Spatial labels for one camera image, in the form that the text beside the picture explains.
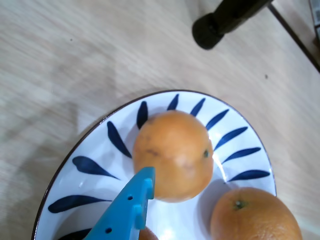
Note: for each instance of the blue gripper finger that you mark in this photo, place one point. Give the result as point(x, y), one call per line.
point(125, 215)

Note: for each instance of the orange with pale blemish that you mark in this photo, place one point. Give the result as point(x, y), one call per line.
point(148, 236)

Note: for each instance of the orange with green stem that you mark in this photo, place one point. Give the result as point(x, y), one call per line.
point(175, 155)

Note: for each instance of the large pebbled orange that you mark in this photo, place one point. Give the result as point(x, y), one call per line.
point(255, 220)

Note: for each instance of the white plate with blue strokes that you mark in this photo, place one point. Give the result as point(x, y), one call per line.
point(75, 186)

